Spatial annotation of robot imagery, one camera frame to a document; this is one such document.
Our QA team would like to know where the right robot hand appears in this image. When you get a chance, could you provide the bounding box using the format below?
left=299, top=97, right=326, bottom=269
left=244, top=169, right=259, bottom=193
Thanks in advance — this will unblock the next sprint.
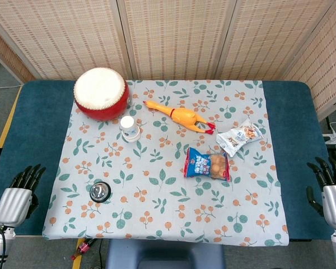
left=306, top=156, right=336, bottom=229

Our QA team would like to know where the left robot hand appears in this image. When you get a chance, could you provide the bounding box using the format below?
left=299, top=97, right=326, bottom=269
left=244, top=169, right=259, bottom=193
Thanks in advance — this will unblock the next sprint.
left=0, top=164, right=46, bottom=227

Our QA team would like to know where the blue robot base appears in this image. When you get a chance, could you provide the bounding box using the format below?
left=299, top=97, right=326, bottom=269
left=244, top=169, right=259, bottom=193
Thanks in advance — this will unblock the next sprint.
left=105, top=239, right=225, bottom=269

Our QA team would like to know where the silver call bell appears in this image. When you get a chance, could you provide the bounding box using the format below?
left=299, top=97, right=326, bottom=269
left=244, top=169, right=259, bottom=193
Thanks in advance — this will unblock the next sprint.
left=90, top=181, right=111, bottom=203

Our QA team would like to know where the blue padded table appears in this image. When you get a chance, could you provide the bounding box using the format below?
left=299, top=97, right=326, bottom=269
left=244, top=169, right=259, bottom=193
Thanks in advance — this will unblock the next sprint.
left=0, top=80, right=334, bottom=242

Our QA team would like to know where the white snack bag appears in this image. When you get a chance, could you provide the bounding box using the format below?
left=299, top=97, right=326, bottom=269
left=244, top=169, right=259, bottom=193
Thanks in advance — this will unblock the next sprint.
left=216, top=117, right=264, bottom=157

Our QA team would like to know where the blue snack bag with biscuits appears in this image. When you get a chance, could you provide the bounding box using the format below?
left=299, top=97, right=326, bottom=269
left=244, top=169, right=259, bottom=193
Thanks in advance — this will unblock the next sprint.
left=184, top=147, right=231, bottom=181

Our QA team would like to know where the white plastic bottle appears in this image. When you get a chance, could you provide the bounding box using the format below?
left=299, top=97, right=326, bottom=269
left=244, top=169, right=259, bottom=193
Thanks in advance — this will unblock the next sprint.
left=119, top=115, right=141, bottom=143

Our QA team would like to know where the red drum with white skin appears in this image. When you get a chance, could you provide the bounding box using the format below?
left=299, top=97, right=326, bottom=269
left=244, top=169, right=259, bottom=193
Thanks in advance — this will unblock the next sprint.
left=73, top=67, right=132, bottom=122

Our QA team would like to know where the floral patterned tablecloth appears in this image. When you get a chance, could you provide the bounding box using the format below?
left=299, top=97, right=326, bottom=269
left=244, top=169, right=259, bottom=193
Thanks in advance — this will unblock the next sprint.
left=41, top=80, right=291, bottom=247

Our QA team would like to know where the yellow rubber chicken toy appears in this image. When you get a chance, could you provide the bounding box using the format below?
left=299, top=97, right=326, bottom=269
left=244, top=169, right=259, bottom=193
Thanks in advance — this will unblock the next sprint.
left=143, top=100, right=216, bottom=135

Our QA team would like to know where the woven folding screen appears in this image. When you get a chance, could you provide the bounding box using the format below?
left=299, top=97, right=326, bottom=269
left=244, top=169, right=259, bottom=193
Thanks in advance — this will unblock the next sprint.
left=0, top=0, right=336, bottom=121

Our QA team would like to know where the red connector with cable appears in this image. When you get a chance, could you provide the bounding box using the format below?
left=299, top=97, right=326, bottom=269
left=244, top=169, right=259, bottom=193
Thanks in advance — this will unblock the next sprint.
left=70, top=238, right=97, bottom=261

